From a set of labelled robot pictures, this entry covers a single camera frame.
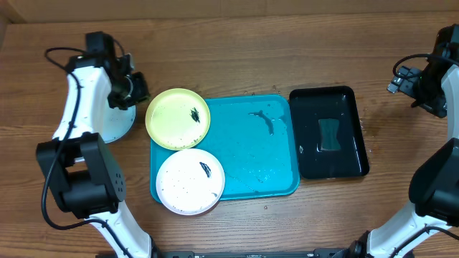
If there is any light blue plate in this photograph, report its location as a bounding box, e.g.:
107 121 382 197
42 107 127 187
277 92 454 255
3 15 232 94
100 104 136 143

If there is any dark green sponge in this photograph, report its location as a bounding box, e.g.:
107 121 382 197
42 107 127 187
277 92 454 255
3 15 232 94
318 118 341 151

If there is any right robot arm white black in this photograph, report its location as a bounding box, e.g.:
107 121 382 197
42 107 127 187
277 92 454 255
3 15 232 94
335 24 458 258

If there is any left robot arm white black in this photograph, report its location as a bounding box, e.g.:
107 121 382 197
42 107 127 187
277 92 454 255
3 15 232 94
36 32 161 257

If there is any black plastic tray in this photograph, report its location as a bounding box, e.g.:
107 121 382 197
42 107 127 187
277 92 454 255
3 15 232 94
289 86 370 180

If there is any teal plastic tray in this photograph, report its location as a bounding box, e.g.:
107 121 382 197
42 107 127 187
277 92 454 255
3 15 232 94
149 94 301 204

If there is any yellow plate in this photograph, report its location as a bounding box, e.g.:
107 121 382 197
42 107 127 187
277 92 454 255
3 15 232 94
145 88 211 151

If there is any black food scrap on yellow plate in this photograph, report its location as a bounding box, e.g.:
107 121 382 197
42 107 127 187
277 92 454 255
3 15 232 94
190 107 200 123

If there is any black food scrap on white plate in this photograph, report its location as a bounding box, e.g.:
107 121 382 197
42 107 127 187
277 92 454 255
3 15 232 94
199 162 212 178

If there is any white pink plate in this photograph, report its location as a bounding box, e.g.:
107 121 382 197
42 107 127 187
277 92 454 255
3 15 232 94
156 148 225 216

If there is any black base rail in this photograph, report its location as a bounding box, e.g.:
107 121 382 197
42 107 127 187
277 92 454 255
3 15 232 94
151 248 351 258

